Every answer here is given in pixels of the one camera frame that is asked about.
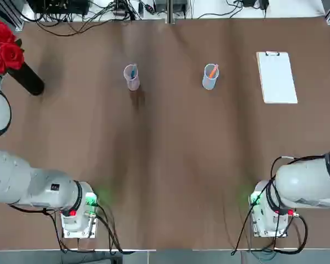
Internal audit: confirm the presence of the pink translucent cup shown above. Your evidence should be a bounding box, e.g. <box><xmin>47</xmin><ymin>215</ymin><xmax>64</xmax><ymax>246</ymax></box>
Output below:
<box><xmin>123</xmin><ymin>64</ymin><xmax>141</xmax><ymax>91</ymax></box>

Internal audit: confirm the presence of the blue translucent cup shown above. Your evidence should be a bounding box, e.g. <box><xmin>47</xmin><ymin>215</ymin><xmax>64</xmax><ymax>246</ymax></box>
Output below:
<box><xmin>202</xmin><ymin>63</ymin><xmax>220</xmax><ymax>91</ymax></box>

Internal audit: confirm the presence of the white clipboard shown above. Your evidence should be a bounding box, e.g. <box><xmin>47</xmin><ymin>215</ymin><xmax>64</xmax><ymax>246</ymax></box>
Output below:
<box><xmin>256</xmin><ymin>51</ymin><xmax>299</xmax><ymax>105</ymax></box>

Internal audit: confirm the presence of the dark finned electronics box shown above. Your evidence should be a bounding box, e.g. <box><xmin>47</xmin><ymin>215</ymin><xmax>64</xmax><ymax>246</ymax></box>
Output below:
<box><xmin>155</xmin><ymin>0</ymin><xmax>188</xmax><ymax>13</ymax></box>

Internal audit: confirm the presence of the black cylindrical vase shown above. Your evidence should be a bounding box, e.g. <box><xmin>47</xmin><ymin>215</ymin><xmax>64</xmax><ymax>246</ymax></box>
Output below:
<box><xmin>7</xmin><ymin>62</ymin><xmax>45</xmax><ymax>96</ymax></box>

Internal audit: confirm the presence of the black power adapter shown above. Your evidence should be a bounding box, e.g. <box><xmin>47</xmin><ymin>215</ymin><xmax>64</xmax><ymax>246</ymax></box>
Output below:
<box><xmin>241</xmin><ymin>0</ymin><xmax>269</xmax><ymax>9</ymax></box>

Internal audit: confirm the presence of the red rose bouquet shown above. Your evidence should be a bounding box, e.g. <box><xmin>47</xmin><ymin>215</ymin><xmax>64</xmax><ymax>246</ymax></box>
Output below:
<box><xmin>0</xmin><ymin>18</ymin><xmax>25</xmax><ymax>75</ymax></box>

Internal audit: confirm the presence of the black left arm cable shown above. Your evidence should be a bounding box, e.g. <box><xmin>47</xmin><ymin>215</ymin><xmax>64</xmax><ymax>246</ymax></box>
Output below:
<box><xmin>8</xmin><ymin>202</ymin><xmax>135</xmax><ymax>255</ymax></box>

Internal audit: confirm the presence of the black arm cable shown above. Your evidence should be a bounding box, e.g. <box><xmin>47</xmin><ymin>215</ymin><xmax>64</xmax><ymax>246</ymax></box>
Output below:
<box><xmin>8</xmin><ymin>202</ymin><xmax>135</xmax><ymax>255</ymax></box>
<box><xmin>230</xmin><ymin>150</ymin><xmax>330</xmax><ymax>256</ymax></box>

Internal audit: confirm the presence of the aluminium frame post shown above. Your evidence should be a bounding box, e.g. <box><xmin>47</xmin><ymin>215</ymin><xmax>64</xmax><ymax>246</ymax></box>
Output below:
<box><xmin>167</xmin><ymin>0</ymin><xmax>175</xmax><ymax>25</ymax></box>

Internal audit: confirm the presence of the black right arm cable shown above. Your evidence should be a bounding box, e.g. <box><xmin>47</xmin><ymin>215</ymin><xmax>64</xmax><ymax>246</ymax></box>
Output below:
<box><xmin>230</xmin><ymin>150</ymin><xmax>330</xmax><ymax>256</ymax></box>

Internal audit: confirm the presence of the black desk cable bundle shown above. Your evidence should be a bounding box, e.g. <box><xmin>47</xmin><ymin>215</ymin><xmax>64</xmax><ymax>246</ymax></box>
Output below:
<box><xmin>34</xmin><ymin>0</ymin><xmax>144</xmax><ymax>37</ymax></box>

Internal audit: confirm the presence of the black electronics box with cables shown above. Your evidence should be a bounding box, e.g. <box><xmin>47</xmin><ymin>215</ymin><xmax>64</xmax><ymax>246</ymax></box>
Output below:
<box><xmin>26</xmin><ymin>0</ymin><xmax>90</xmax><ymax>15</ymax></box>

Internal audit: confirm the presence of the aluminium frame rail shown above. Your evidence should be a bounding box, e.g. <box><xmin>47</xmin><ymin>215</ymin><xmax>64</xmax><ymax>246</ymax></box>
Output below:
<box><xmin>0</xmin><ymin>5</ymin><xmax>25</xmax><ymax>31</ymax></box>

